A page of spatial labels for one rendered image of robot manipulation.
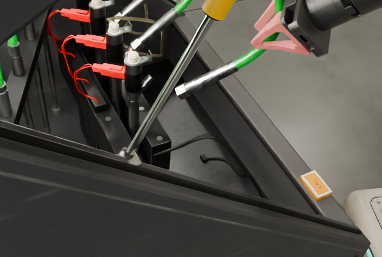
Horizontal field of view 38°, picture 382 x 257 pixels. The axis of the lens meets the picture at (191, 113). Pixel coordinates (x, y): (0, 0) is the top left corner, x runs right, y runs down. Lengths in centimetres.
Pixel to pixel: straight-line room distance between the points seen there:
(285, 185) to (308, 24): 41
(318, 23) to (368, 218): 121
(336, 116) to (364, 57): 48
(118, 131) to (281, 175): 30
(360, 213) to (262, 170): 82
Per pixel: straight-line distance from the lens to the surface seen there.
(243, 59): 76
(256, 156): 107
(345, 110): 254
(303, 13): 68
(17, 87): 88
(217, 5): 40
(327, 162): 230
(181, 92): 78
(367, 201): 186
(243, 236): 63
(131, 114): 92
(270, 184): 105
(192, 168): 110
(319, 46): 68
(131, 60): 84
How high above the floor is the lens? 169
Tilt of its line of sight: 46 degrees down
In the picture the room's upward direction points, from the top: 6 degrees clockwise
